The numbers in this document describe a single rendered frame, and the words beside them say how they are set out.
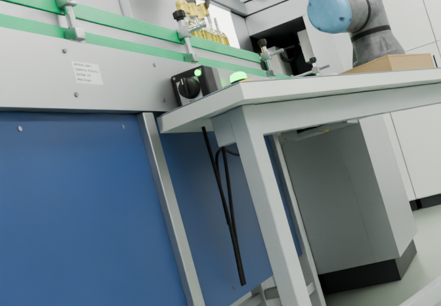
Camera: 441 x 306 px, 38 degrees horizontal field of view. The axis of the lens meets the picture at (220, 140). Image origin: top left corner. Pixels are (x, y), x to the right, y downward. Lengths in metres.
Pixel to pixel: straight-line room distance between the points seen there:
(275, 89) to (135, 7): 0.85
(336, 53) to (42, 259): 2.16
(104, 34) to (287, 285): 0.59
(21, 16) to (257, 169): 0.50
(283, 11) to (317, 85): 1.64
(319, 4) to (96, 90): 0.81
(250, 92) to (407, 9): 4.55
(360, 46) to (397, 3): 3.85
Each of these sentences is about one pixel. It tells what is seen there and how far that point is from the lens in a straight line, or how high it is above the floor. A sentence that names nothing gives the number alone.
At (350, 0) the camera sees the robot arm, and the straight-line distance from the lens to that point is 1.76.
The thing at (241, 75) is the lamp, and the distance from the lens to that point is 1.65.
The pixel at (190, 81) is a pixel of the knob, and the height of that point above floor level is 0.80.
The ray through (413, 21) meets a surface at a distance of 5.66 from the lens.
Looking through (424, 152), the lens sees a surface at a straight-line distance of 5.60.
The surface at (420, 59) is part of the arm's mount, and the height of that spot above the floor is 0.78.
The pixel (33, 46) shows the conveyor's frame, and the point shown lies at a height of 0.85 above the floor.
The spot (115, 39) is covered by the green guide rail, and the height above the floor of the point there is 0.91.
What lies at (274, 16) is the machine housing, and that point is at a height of 1.28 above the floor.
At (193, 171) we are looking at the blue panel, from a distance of 1.39.
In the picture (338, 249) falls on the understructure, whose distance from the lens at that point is 2.94.
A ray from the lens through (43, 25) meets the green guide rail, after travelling 1.10.
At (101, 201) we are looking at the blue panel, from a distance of 1.08.
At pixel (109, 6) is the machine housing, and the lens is 1.93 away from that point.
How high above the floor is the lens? 0.56
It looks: 5 degrees up
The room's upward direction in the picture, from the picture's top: 16 degrees counter-clockwise
